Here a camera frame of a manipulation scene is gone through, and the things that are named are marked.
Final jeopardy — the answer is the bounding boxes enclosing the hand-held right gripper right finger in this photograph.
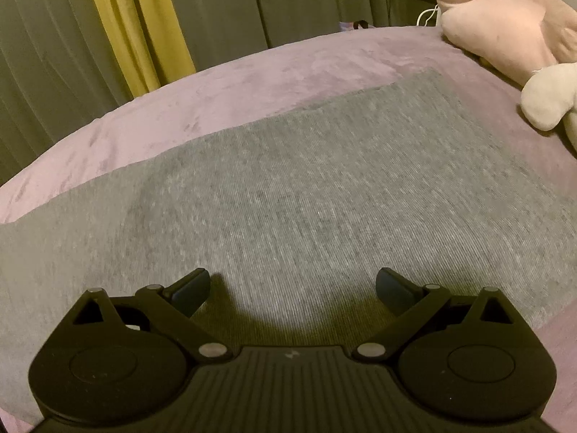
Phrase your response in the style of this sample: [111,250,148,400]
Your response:
[352,267,513,362]

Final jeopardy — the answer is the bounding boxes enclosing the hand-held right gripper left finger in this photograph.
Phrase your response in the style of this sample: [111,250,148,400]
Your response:
[72,268,229,362]

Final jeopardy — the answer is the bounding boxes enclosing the grey pants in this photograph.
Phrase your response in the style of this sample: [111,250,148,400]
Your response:
[0,67,572,425]

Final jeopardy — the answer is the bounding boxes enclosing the purple plush blanket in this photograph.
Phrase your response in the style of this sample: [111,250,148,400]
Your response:
[0,25,577,433]

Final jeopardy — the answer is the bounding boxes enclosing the cream plush toy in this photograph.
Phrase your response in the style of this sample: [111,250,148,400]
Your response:
[520,60,577,132]

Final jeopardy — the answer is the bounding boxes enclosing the yellow curtain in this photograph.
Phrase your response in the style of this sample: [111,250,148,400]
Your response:
[82,0,197,98]

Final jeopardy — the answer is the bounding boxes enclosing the grey-green curtain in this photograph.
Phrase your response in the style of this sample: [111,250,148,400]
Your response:
[160,0,445,75]
[0,0,134,188]

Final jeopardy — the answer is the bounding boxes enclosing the dark nightstand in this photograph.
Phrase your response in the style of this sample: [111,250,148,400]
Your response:
[398,0,441,27]

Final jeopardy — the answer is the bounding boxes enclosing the pink plush toy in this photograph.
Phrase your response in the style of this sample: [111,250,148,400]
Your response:
[432,0,577,77]

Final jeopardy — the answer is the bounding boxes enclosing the white cable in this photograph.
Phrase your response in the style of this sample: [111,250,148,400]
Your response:
[417,4,441,26]

